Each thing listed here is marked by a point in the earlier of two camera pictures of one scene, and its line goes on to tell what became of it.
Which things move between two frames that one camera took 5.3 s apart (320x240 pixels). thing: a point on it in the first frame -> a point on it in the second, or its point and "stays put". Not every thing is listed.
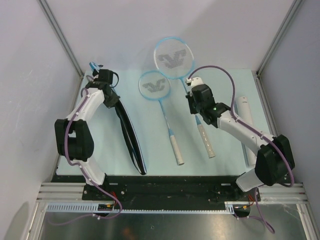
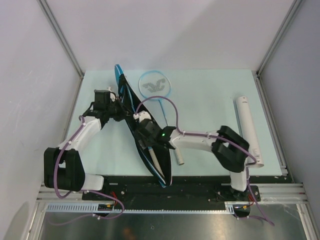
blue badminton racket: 155,86 stays put
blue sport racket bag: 129,130 -> 159,159
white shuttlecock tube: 244,114 stays put
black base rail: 162,188 stays put
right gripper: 190,98 -> 139,137
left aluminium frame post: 44,5 stays put
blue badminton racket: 174,58 -> 155,161
